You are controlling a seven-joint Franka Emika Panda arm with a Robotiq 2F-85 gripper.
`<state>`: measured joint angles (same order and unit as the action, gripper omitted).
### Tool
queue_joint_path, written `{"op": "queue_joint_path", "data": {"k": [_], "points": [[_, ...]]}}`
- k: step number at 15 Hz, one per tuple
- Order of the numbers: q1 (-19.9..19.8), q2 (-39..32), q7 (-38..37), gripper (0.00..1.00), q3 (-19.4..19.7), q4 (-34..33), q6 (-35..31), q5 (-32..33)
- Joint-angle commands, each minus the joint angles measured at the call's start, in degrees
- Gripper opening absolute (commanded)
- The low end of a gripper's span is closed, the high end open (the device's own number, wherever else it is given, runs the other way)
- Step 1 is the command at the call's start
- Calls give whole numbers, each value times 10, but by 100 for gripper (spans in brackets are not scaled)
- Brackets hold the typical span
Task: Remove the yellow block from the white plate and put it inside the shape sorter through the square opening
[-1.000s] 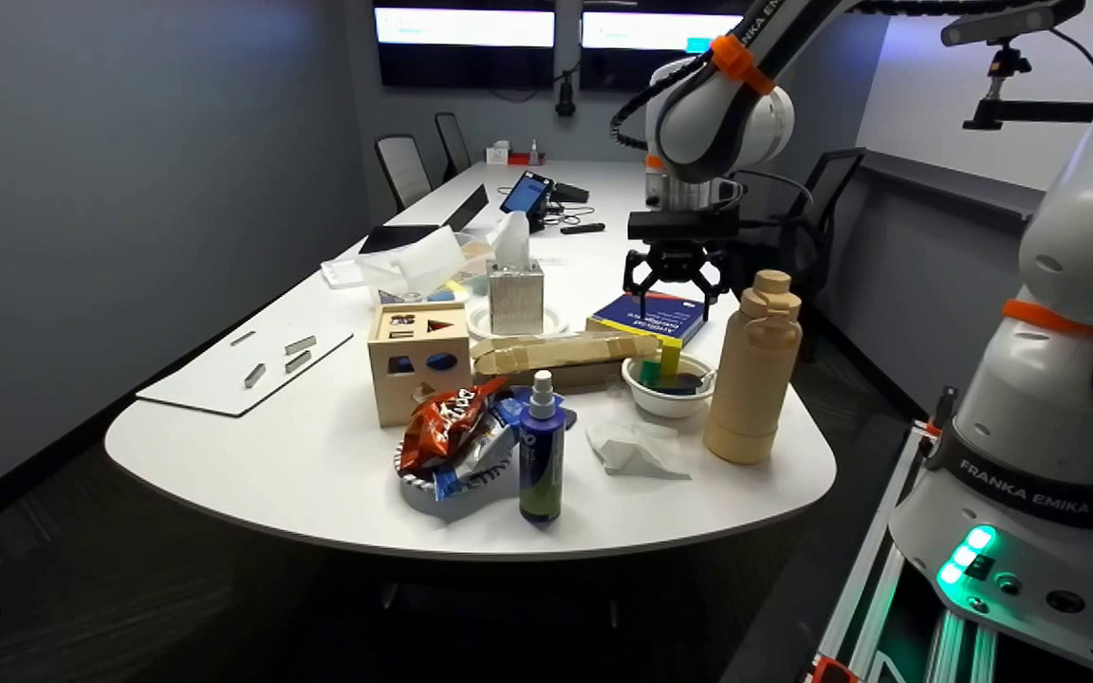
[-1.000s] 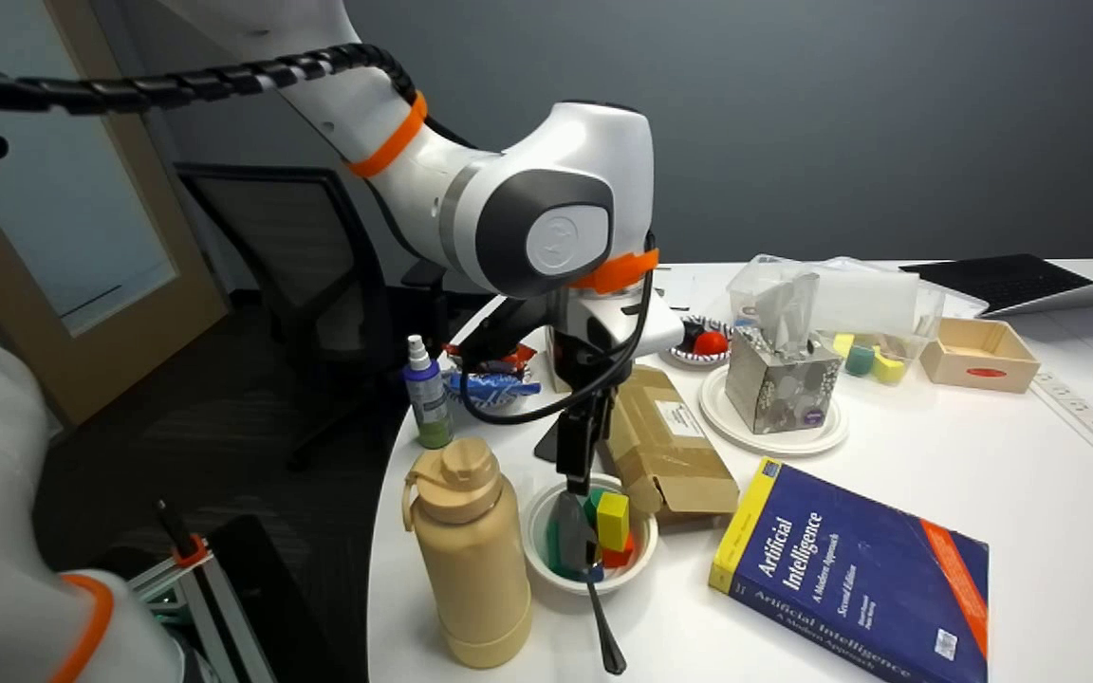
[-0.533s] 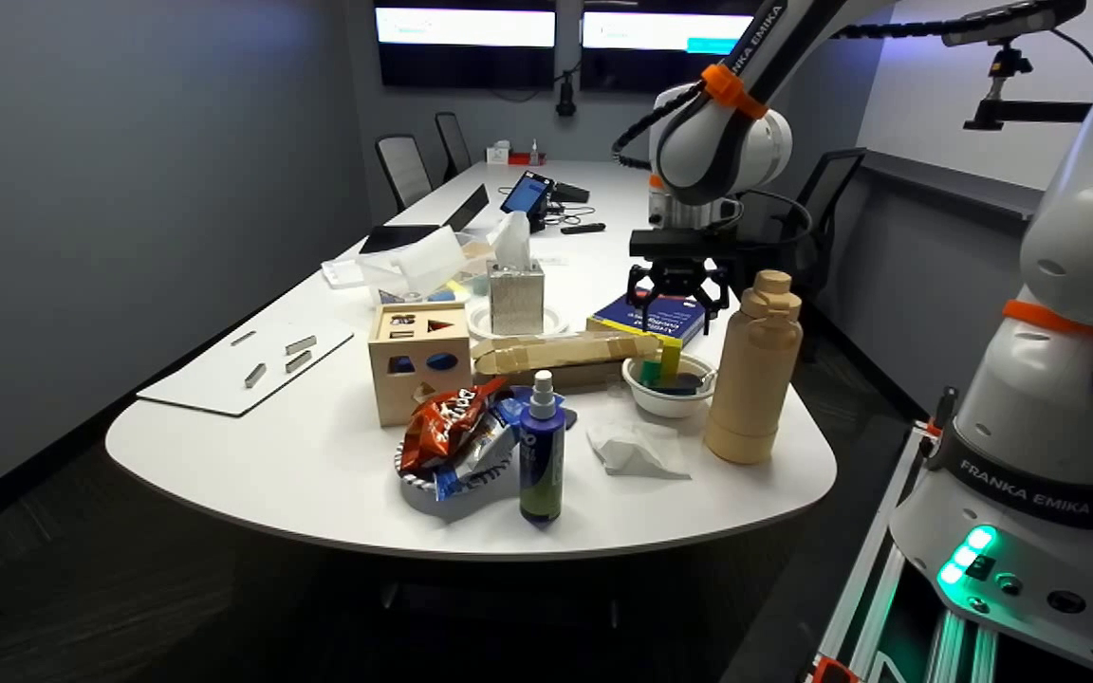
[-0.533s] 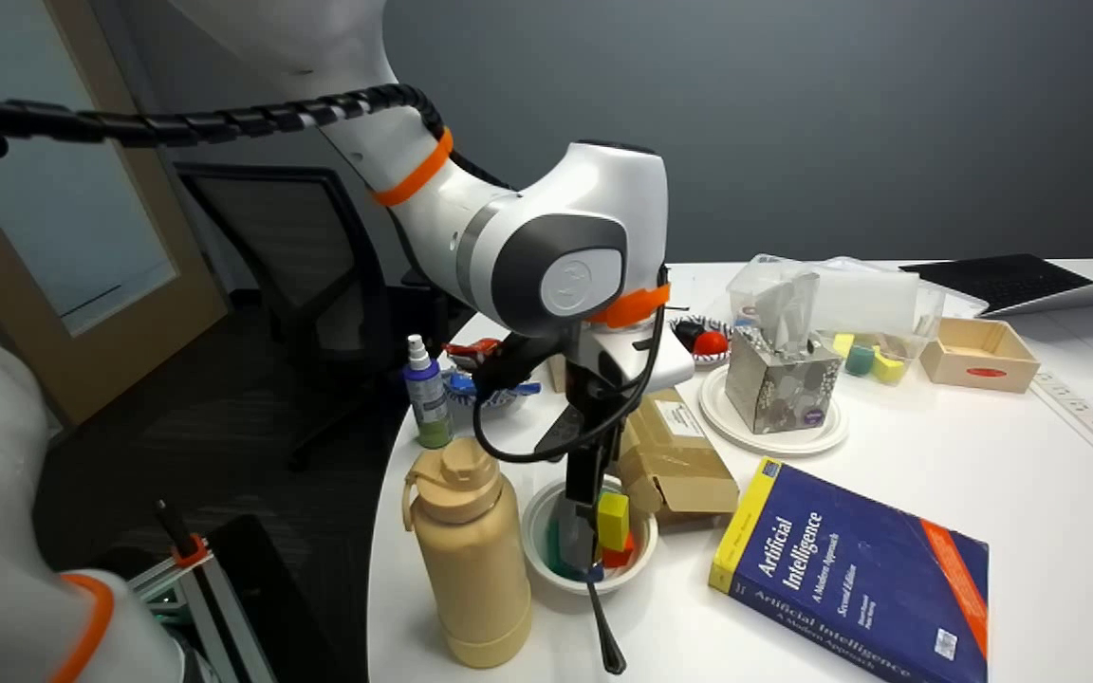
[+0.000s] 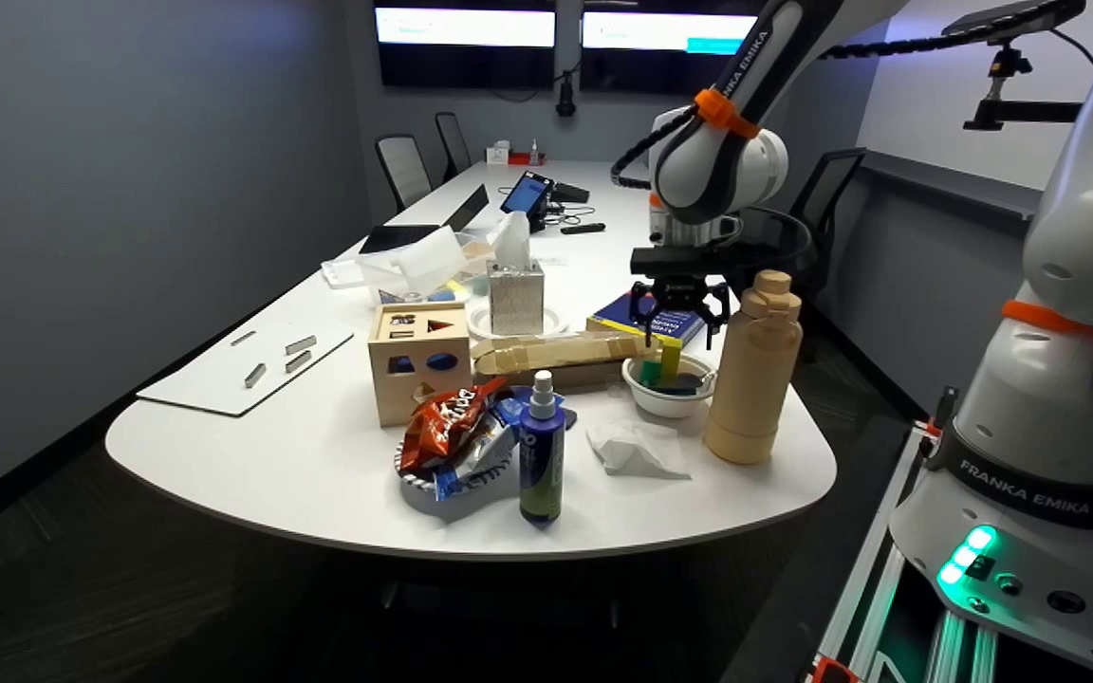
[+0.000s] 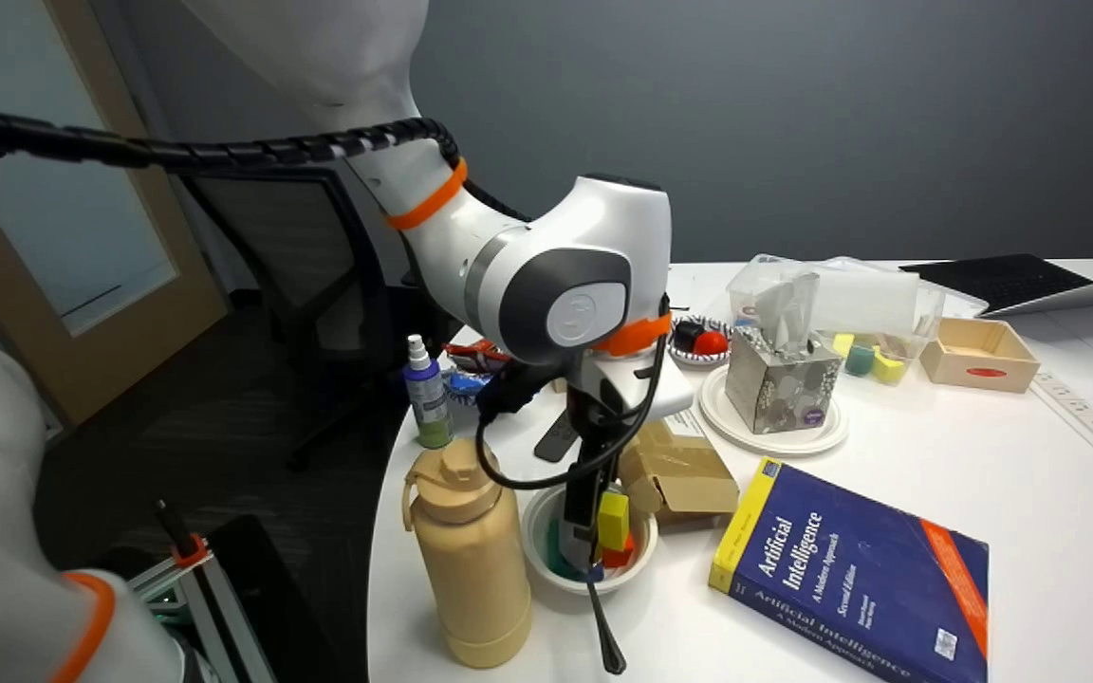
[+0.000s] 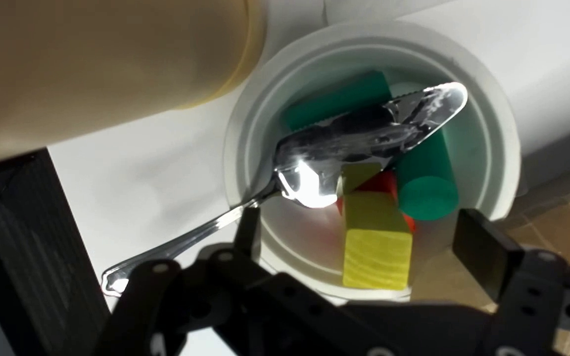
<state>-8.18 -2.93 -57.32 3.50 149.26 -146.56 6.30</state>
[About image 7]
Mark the green cylinder block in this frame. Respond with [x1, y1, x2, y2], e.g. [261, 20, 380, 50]
[392, 127, 465, 224]

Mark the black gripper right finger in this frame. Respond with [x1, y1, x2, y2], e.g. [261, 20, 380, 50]
[451, 208, 570, 356]

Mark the green long block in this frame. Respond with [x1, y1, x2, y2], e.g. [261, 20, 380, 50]
[279, 68, 396, 133]

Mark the yellow wooden block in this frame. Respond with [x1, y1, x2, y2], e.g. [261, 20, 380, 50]
[340, 190, 416, 291]

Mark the metal spoon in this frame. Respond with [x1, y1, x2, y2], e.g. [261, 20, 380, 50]
[99, 80, 471, 297]

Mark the red wooden block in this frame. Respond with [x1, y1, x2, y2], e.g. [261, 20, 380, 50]
[334, 171, 420, 236]

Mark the tan water bottle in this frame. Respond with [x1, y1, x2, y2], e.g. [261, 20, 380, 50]
[0, 0, 269, 169]

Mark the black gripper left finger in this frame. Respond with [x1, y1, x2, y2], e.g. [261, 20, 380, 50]
[93, 204, 287, 356]

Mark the white round bowl plate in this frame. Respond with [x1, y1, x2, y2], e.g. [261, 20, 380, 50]
[222, 20, 524, 307]

